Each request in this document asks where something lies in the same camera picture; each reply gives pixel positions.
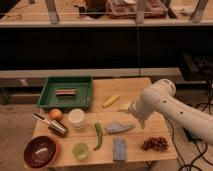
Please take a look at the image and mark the green plastic tray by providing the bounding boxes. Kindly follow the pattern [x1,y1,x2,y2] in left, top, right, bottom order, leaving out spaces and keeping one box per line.
[37,76,93,111]

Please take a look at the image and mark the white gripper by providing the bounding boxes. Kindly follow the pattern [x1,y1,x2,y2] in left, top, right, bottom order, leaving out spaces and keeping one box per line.
[128,99,149,129]

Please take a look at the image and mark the metal cup with handle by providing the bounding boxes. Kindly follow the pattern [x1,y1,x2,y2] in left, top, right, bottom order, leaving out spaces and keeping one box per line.
[33,113,68,137]

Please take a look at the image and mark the white plastic cup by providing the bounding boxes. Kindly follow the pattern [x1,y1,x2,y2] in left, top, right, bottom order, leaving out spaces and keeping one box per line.
[68,109,85,129]

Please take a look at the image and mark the black floor cables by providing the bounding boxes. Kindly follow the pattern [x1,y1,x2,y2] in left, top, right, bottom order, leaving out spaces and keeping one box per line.
[164,79,213,171]

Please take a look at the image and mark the grey blue cloth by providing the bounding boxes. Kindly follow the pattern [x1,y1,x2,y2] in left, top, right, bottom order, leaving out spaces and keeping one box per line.
[105,121,135,134]

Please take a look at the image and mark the orange fruit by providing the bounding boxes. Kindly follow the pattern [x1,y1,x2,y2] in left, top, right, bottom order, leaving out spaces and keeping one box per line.
[49,109,62,121]

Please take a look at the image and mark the silver fork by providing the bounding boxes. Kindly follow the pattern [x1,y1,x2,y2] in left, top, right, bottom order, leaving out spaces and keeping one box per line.
[118,103,130,113]

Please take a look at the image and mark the purple bowl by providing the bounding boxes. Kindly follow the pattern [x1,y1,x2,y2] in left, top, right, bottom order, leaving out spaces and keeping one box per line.
[23,136,60,169]

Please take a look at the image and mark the green translucent cup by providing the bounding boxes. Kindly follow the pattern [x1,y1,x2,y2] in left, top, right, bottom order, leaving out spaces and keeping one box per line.
[72,142,89,160]

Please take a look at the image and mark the dark red grape bunch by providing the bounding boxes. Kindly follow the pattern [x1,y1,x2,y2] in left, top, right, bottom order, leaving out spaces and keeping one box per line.
[141,137,168,151]

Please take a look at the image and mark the black box on floor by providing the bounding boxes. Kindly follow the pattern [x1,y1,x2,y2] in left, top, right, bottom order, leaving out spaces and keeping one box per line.
[183,128,201,142]

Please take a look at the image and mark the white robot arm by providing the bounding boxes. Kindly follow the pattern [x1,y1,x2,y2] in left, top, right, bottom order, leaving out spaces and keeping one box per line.
[128,79,213,146]

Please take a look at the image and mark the green chili pepper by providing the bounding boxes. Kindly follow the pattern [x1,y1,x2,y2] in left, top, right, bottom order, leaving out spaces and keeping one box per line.
[93,122,103,151]

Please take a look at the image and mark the blue sponge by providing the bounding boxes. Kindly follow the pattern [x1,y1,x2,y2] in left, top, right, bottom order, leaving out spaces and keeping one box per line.
[113,138,127,162]

